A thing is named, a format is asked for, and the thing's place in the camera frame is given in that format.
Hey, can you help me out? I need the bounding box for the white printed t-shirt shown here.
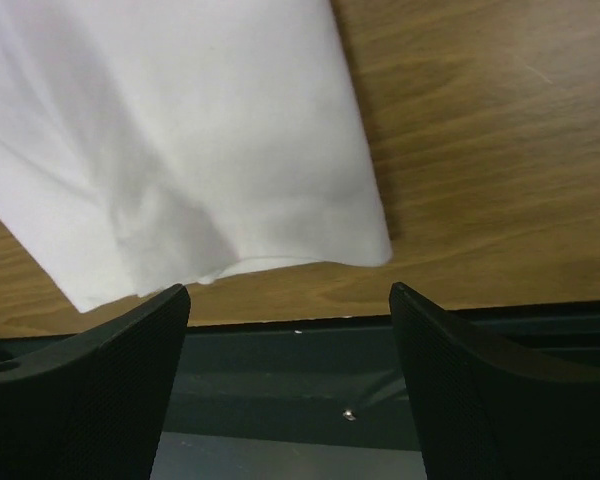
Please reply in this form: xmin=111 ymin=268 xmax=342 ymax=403
xmin=0 ymin=1 xmax=392 ymax=312

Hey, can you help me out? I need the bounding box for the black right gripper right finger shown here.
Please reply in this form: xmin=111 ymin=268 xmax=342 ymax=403
xmin=389 ymin=283 xmax=600 ymax=479

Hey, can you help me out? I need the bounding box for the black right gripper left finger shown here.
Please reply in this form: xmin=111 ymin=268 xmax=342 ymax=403
xmin=0 ymin=285 xmax=190 ymax=479

